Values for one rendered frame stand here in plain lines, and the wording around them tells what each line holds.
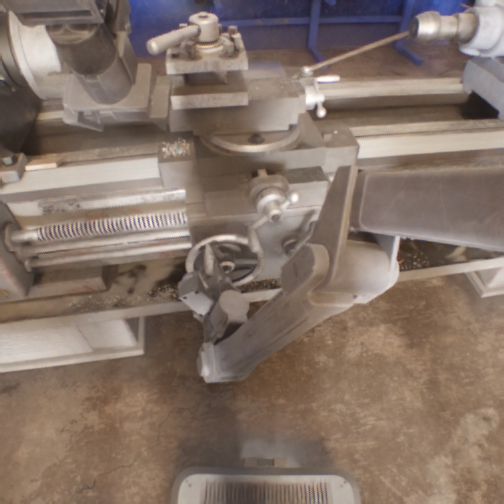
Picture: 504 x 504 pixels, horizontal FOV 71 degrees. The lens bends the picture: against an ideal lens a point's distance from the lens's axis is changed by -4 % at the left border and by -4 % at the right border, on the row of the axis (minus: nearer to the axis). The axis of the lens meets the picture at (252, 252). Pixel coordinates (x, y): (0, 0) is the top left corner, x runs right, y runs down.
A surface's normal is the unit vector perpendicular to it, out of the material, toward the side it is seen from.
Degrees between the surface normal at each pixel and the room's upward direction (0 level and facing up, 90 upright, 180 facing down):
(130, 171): 36
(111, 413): 0
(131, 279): 0
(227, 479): 0
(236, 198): 90
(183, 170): 90
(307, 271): 68
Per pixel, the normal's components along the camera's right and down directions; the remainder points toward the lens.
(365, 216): -0.78, 0.00
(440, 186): -0.90, -0.15
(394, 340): 0.00, -0.66
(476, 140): 0.10, -0.11
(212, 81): 0.13, 0.74
